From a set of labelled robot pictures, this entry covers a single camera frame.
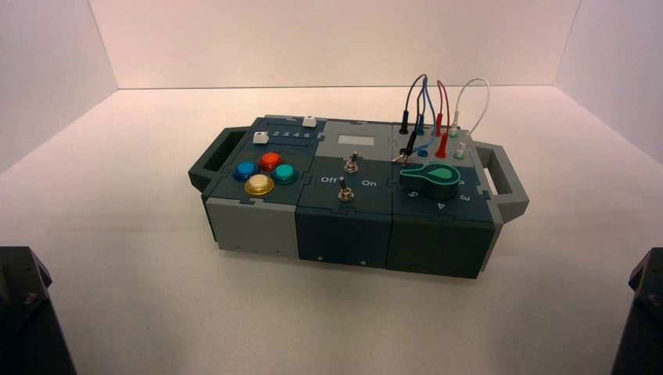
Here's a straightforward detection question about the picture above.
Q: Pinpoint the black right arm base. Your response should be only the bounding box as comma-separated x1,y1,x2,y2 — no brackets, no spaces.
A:
611,247,663,375

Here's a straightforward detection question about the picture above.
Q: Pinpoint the yellow round push button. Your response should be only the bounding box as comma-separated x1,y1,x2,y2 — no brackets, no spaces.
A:
244,174,276,197

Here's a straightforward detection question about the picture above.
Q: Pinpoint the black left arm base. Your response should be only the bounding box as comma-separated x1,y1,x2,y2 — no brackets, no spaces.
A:
0,246,77,375

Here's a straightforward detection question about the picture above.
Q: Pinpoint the teal round push button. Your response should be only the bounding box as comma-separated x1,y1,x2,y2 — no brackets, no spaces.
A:
271,163,299,186

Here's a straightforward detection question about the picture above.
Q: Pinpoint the blue banana plug cable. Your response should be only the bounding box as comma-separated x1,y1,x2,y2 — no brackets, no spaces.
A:
403,74,439,159

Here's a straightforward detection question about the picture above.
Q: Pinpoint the red banana plug cable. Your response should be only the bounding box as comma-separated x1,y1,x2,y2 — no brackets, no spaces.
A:
434,80,452,160

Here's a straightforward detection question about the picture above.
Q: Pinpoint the black banana plug cable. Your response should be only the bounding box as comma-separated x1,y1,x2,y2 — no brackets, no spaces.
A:
393,73,431,165

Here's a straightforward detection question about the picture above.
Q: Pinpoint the red round push button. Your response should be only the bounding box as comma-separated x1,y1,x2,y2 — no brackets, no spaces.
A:
257,152,283,174

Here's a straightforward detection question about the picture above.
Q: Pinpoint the dark knob with green pointer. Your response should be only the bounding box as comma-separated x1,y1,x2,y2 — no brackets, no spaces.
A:
399,162,462,204

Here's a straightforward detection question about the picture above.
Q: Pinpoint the teal and grey control box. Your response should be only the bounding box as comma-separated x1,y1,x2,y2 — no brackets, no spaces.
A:
188,114,530,280

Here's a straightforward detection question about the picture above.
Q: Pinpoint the blue round push button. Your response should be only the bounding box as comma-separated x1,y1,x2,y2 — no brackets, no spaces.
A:
232,160,260,183

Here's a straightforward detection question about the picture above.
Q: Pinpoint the white banana plug cable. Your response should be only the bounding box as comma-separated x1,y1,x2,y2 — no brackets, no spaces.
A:
449,77,491,161

